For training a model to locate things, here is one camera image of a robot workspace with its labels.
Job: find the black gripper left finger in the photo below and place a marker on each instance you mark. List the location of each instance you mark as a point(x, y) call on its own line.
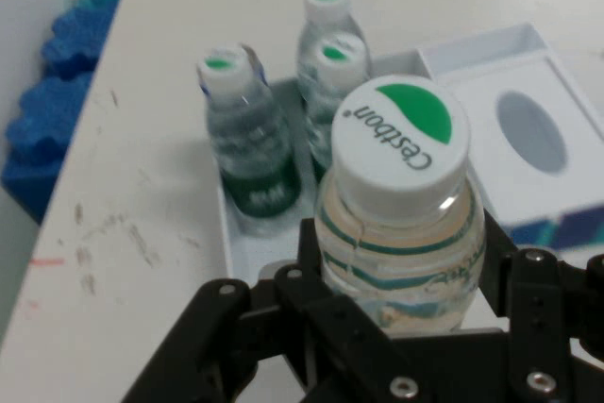
point(264, 327)

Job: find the blue and white cardboard box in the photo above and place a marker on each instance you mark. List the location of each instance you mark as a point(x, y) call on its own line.
point(472, 105)

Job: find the dark blue foam mat piece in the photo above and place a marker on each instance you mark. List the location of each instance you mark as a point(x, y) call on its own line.
point(38, 139)
point(75, 42)

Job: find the water bottle with green label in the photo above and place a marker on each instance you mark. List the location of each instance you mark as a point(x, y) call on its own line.
point(401, 148)
point(330, 77)
point(250, 153)
point(325, 11)

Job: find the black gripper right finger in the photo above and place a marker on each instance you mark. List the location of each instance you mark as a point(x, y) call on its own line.
point(538, 299)

